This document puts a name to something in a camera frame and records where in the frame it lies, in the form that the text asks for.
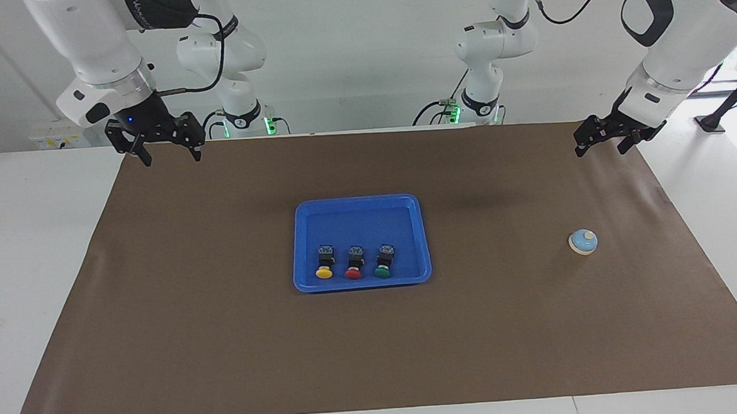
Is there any black left base cable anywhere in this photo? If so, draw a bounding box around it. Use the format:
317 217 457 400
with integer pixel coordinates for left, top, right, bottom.
409 69 473 127

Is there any small blue white knob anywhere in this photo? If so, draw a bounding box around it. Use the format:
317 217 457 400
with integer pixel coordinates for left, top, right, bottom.
567 228 599 257

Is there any black base cable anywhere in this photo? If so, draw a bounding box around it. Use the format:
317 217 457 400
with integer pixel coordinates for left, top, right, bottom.
202 110 228 141
409 69 473 127

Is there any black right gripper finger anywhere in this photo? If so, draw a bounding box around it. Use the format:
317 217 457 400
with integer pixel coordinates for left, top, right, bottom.
104 117 154 170
176 111 208 163

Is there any white wall socket box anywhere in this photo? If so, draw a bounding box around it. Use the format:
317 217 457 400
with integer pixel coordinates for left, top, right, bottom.
28 120 108 151

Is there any red push button switch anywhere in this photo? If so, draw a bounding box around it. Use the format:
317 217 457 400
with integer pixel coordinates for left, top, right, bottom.
343 244 367 280

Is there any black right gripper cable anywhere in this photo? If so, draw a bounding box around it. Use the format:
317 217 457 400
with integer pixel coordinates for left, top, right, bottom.
147 11 230 96

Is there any brown paper table mat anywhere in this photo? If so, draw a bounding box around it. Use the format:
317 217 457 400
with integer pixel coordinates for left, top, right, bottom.
0 112 737 414

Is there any green push button switch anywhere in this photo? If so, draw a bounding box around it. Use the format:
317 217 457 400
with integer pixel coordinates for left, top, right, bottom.
372 243 398 279

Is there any yellow push button switch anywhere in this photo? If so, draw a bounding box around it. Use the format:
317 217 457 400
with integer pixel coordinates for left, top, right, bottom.
314 243 337 280

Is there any black stand with foot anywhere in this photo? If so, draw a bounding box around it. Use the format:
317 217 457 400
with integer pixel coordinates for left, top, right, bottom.
692 62 737 135

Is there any black right base cable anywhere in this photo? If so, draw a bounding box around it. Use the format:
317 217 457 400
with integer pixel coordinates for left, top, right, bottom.
202 110 228 141

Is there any blue plastic tray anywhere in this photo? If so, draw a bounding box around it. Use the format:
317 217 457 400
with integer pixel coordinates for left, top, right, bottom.
289 192 434 294

